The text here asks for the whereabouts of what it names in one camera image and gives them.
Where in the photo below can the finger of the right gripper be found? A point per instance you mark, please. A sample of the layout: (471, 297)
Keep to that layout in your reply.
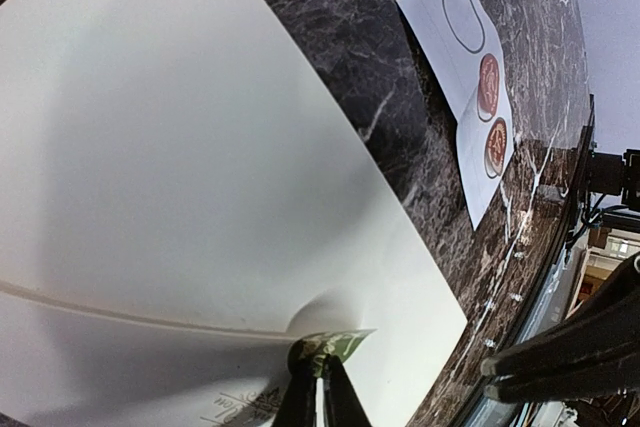
(593, 353)

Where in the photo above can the cream paper envelope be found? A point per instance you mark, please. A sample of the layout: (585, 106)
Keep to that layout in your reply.
(181, 200)

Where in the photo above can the green round seal sticker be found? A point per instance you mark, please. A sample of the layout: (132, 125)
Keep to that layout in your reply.
(311, 351)

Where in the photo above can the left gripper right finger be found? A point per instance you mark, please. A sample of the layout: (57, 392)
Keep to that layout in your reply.
(342, 407)

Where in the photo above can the white sticker sheet with seals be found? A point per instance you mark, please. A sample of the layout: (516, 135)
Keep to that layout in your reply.
(463, 48)

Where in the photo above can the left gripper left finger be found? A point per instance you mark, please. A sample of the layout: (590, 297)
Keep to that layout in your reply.
(298, 406)

